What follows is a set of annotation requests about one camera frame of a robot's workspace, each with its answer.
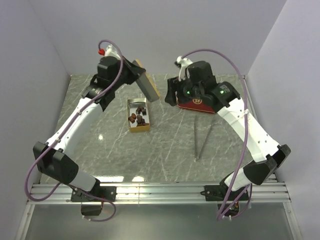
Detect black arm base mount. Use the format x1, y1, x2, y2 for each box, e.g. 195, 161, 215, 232
200, 184, 245, 202

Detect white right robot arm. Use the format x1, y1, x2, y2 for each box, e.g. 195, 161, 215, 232
175, 56, 291, 200

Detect gold metal tin box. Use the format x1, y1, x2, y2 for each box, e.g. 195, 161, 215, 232
127, 97, 151, 133

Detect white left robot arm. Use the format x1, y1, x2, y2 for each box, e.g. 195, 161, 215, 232
33, 42, 160, 201

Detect dark chocolate piece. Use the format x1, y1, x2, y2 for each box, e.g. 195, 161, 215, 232
141, 108, 147, 116
136, 106, 144, 114

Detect black box under rail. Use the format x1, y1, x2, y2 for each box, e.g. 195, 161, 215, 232
80, 204, 103, 217

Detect electronics board with led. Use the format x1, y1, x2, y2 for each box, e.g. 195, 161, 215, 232
221, 200, 240, 217

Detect aluminium rail frame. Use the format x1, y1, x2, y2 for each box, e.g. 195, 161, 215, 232
14, 74, 301, 240

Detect red rectangular tray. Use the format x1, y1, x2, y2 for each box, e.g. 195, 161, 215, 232
176, 97, 215, 114

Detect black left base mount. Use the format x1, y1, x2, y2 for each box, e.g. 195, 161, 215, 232
70, 186, 117, 203

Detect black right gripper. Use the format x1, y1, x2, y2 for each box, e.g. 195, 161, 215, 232
164, 73, 204, 106

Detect silver metal tweezers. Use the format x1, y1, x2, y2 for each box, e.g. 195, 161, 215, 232
193, 114, 216, 161

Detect silver tin lid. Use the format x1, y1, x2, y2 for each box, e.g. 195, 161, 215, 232
132, 59, 160, 102

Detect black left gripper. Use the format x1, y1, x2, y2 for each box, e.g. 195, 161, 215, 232
111, 55, 146, 91

